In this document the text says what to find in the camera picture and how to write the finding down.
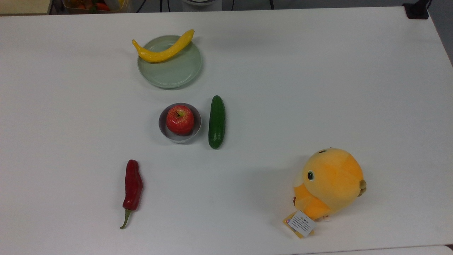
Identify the green cucumber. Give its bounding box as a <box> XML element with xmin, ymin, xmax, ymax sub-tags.
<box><xmin>208</xmin><ymin>95</ymin><xmax>226</xmax><ymax>150</ymax></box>

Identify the small grey bowl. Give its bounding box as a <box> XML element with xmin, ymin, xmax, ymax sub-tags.
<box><xmin>158</xmin><ymin>103</ymin><xmax>202</xmax><ymax>144</ymax></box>

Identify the red apple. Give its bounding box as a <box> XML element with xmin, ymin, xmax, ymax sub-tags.
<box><xmin>166</xmin><ymin>105</ymin><xmax>195</xmax><ymax>135</ymax></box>

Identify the pale green plate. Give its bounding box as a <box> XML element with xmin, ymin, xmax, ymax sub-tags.
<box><xmin>137</xmin><ymin>35</ymin><xmax>203</xmax><ymax>89</ymax></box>

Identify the yellow banana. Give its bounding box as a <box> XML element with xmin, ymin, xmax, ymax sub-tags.
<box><xmin>132</xmin><ymin>29</ymin><xmax>195</xmax><ymax>63</ymax></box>

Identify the red chili pepper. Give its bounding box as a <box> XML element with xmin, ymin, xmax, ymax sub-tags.
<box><xmin>120</xmin><ymin>159</ymin><xmax>144</xmax><ymax>230</ymax></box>

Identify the orange plush chick toy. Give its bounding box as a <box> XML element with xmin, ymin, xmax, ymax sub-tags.
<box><xmin>292</xmin><ymin>147</ymin><xmax>367</xmax><ymax>221</ymax></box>

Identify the white paper hang tag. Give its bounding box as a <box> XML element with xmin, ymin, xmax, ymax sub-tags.
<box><xmin>282</xmin><ymin>210</ymin><xmax>316</xmax><ymax>239</ymax></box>

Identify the clear box of vegetables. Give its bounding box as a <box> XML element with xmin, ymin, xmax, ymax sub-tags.
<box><xmin>62</xmin><ymin>0</ymin><xmax>130</xmax><ymax>14</ymax></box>

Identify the black table clamp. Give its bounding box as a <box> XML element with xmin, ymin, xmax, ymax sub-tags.
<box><xmin>402</xmin><ymin>0</ymin><xmax>431</xmax><ymax>20</ymax></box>

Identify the beige board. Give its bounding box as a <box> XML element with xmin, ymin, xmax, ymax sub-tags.
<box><xmin>0</xmin><ymin>0</ymin><xmax>54</xmax><ymax>16</ymax></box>

